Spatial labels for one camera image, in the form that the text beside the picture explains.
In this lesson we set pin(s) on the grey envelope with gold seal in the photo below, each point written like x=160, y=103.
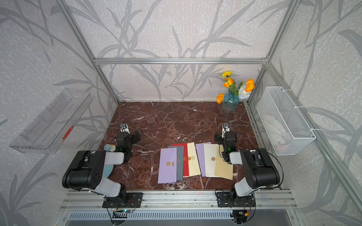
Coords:
x=180, y=153

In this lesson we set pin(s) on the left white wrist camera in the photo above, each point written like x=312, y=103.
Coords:
x=124, y=128

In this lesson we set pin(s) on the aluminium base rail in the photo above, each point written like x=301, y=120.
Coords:
x=178, y=200

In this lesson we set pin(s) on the white wire basket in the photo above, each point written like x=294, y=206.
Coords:
x=275, y=101

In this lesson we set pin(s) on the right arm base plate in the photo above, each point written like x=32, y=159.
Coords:
x=226, y=199

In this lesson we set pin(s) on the blue glass vase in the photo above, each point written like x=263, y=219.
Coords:
x=230, y=103

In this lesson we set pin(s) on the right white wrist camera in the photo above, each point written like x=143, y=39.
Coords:
x=225, y=128

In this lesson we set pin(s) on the clear acrylic wall shelf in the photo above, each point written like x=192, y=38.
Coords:
x=49, y=130

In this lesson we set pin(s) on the lilac envelope with gold seal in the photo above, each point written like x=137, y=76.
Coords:
x=167, y=166

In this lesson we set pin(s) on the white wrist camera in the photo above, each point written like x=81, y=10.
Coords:
x=225, y=128
x=124, y=128

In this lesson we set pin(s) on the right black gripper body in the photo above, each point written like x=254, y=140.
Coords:
x=221, y=141

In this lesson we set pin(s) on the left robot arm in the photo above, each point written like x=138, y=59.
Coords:
x=86, y=169

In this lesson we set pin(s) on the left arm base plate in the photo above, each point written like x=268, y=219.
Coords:
x=128, y=200

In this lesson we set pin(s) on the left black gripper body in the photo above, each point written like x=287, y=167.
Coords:
x=133, y=140

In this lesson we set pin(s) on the white cloth in basket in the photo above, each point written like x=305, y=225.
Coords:
x=277, y=134

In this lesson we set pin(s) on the left green circuit board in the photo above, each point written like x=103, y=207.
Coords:
x=124, y=211

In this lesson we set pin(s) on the cream white envelope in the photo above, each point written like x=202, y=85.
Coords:
x=210, y=156

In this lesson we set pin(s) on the tan kraft envelope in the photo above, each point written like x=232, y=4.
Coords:
x=223, y=169

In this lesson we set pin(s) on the red envelope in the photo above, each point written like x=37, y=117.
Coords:
x=184, y=157

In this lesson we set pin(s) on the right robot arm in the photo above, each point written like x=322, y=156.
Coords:
x=259, y=168

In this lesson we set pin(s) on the orange and yellow flowers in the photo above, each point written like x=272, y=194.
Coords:
x=242, y=90

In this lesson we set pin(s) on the pale yellow envelope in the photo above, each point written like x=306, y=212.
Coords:
x=193, y=168

